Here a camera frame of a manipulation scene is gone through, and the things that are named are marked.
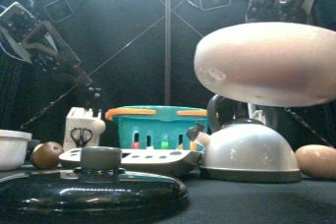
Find grey metal frame pole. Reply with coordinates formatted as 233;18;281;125
163;0;172;106

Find brown toy kiwi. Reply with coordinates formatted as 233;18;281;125
29;140;65;170

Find black toy scissors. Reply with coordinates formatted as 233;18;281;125
69;127;95;148

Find white toy pot grey handle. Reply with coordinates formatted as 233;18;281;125
0;129;43;172

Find black pot lid grey knob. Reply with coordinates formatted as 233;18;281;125
0;145;191;222

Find black knife handle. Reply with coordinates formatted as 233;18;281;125
85;85;105;118

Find white toy knife block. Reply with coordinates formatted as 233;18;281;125
63;106;108;152

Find teal basket orange handles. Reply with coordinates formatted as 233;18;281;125
104;104;211;152

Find white toy kettle grey base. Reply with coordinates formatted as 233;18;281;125
185;93;303;184

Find tan toy potato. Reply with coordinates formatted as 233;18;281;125
293;143;336;181

